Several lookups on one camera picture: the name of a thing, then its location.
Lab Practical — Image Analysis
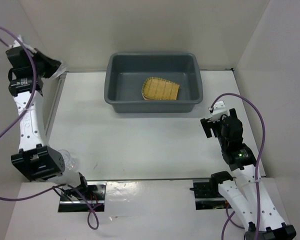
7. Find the woven bamboo tray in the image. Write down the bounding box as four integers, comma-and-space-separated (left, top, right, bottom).
141, 77, 180, 101

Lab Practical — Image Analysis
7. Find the clear plastic cup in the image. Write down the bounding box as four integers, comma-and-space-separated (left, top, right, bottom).
58, 149, 78, 171

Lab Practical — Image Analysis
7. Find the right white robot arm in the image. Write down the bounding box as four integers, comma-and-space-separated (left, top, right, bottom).
200, 103, 297, 240

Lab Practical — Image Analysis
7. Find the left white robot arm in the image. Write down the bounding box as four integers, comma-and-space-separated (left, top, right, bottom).
6, 46, 90, 200

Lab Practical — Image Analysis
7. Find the grey plastic bin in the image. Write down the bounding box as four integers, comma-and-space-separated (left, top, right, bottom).
104, 52, 203, 114

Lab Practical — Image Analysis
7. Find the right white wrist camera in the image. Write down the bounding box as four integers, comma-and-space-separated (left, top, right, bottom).
209, 100, 228, 123

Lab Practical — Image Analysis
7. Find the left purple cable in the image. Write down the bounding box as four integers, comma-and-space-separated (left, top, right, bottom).
0, 26, 100, 231

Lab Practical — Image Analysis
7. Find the purple cable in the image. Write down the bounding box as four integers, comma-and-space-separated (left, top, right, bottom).
0, 26, 100, 231
209, 92, 266, 240

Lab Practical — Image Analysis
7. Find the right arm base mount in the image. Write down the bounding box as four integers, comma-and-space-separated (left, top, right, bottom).
189, 178, 229, 211

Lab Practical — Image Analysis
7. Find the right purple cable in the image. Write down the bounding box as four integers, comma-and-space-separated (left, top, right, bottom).
209, 92, 266, 240

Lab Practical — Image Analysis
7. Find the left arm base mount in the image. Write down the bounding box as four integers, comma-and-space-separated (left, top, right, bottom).
57, 181, 107, 213

